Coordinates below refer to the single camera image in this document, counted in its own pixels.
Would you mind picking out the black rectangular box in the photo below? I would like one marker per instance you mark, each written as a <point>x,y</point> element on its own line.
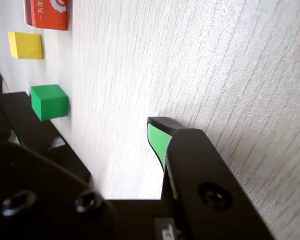
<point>40,130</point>

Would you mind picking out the orange box with white print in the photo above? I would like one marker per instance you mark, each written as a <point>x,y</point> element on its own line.
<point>52,15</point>

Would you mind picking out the yellow wooden cube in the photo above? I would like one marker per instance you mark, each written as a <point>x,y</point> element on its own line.
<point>26,45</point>

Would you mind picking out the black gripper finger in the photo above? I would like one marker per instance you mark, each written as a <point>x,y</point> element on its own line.
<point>202,175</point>
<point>40,200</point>

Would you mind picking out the green wooden cube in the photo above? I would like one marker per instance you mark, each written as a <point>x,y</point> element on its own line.
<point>50,102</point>

